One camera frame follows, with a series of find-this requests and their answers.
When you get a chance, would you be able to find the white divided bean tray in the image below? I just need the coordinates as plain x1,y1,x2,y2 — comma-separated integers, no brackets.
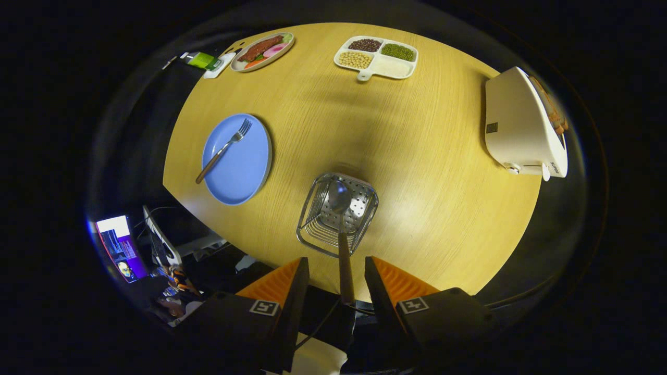
333,35,419,82

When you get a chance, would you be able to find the white toaster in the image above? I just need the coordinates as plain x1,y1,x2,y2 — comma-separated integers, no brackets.
485,66,569,182

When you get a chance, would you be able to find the lit computer monitor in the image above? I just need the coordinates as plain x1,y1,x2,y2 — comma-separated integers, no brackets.
95,215,149,284

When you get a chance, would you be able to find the metal wire basket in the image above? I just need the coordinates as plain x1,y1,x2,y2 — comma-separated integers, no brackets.
296,172,379,258

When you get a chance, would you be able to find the green drink bottle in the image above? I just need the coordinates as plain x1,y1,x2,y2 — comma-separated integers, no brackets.
180,51,223,71

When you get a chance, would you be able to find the black cable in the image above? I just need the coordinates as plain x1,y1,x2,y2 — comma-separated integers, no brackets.
294,297,342,351

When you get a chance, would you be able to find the dark handled metal spoon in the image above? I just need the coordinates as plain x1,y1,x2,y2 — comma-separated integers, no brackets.
327,180,356,305

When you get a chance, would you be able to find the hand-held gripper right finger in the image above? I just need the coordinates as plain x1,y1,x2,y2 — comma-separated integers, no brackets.
364,256,498,373

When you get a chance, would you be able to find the blue round plate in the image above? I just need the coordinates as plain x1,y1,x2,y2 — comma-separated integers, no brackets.
201,113,273,206

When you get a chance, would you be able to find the white open laptop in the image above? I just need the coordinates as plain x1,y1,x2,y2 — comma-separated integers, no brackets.
142,206,183,266

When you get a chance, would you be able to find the oval plate of food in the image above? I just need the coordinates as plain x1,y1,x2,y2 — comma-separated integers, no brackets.
230,32,295,72

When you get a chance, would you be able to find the toast slice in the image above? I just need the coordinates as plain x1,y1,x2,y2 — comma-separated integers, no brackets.
529,76,569,136

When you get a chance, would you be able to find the white square coaster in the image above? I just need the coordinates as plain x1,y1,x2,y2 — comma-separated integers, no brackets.
202,52,237,80

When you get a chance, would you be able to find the dark handled metal fork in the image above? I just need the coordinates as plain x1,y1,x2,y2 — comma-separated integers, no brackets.
195,118,253,184

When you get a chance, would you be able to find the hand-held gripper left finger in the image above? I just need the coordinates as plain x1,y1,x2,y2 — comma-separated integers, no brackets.
177,257,310,373

